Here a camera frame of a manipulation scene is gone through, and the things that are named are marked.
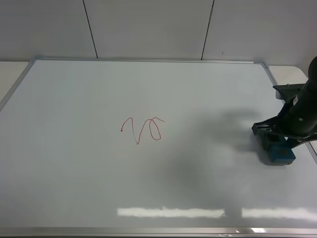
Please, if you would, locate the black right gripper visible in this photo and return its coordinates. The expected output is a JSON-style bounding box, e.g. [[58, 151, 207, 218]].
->
[[252, 81, 317, 149]]

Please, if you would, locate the blue board eraser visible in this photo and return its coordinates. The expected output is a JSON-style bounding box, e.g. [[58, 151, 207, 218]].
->
[[264, 139, 296, 165]]

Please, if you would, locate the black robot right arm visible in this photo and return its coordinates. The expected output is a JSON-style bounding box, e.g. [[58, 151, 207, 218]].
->
[[252, 58, 317, 150]]

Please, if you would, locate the white aluminium-framed whiteboard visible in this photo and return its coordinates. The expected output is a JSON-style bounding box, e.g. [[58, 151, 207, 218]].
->
[[0, 58, 317, 238]]

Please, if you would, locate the red marker scribble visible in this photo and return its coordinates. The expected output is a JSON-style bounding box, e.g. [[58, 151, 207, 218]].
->
[[120, 117, 165, 145]]

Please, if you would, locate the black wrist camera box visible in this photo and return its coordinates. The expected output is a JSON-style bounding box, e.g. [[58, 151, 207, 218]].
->
[[273, 84, 304, 101]]

